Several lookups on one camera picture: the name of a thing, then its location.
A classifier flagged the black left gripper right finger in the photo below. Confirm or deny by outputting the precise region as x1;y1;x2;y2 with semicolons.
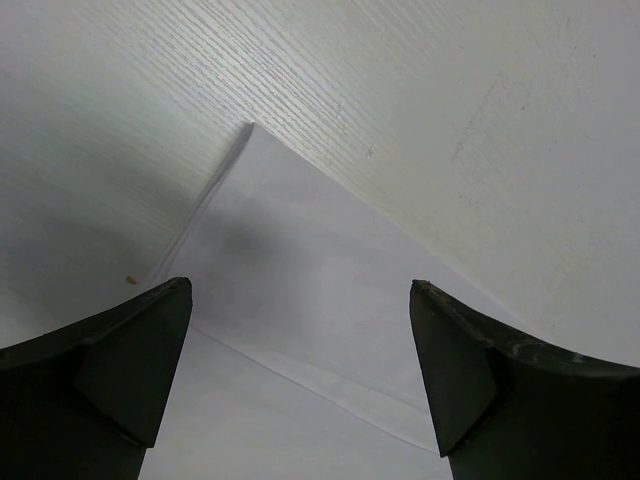
410;280;639;479

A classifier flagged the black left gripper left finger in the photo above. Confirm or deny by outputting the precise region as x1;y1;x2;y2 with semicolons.
1;277;192;479

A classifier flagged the white t shirt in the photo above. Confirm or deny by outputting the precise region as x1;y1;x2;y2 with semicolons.
141;124;508;479

